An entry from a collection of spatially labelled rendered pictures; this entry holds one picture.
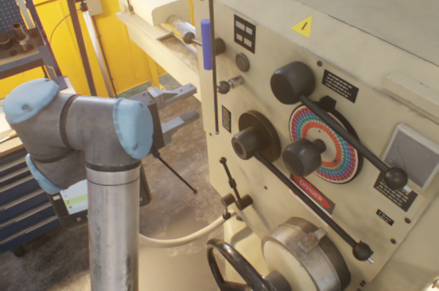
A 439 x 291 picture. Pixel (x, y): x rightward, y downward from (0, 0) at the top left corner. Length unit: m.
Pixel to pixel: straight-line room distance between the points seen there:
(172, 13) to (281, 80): 1.42
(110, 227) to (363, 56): 0.49
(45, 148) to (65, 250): 2.08
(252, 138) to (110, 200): 0.39
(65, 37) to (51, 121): 2.52
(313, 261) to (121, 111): 0.56
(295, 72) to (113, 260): 0.44
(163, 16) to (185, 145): 1.39
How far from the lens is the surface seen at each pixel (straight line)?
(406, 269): 0.78
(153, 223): 2.57
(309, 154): 0.63
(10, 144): 2.05
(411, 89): 0.54
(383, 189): 0.66
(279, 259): 0.89
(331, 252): 0.88
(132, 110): 0.51
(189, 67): 1.75
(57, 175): 0.67
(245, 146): 0.80
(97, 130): 0.53
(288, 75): 0.60
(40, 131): 0.58
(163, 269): 2.40
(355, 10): 0.68
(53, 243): 2.74
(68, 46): 3.10
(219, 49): 0.82
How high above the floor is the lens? 2.17
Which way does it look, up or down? 44 degrees down
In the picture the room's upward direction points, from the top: 2 degrees counter-clockwise
